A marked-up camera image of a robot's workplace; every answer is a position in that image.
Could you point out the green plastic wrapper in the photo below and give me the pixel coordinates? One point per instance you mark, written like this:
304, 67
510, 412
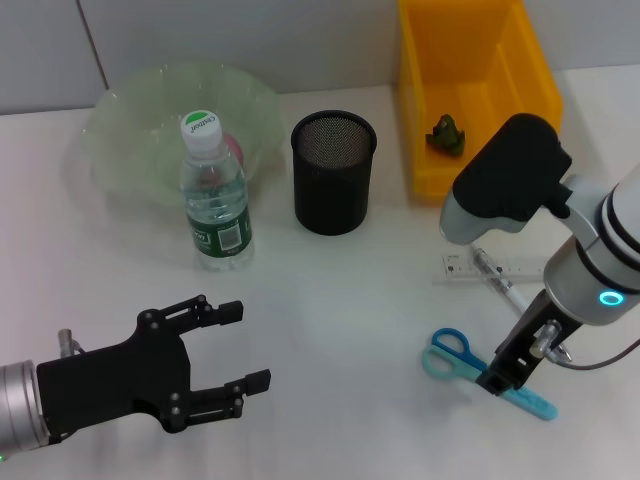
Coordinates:
445, 135

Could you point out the water bottle green label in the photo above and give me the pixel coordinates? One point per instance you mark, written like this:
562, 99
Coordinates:
220, 235

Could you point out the pale green plastic bowl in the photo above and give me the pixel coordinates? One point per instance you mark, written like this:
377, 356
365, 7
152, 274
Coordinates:
140, 125

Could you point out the blue scissors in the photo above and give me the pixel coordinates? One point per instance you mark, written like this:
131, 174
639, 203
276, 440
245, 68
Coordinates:
535, 404

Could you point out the yellow plastic storage bin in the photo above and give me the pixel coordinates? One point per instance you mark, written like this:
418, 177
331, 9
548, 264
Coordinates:
450, 75

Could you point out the white grey ballpoint pen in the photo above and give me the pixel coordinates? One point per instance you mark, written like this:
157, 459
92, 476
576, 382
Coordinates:
515, 300

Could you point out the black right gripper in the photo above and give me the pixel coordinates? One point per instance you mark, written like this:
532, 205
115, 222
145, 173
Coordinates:
530, 340

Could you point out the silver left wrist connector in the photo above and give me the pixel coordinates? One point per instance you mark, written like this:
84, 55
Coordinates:
66, 340

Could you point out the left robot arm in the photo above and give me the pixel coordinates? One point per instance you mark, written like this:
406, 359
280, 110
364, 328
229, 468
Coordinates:
20, 400

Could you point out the black mesh pen holder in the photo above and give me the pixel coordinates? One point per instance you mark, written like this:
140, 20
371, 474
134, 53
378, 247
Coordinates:
332, 200

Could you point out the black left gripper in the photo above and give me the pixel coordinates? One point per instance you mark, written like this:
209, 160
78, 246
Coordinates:
120, 380

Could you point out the clear plastic ruler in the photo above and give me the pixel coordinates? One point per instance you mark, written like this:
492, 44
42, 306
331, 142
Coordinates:
460, 270

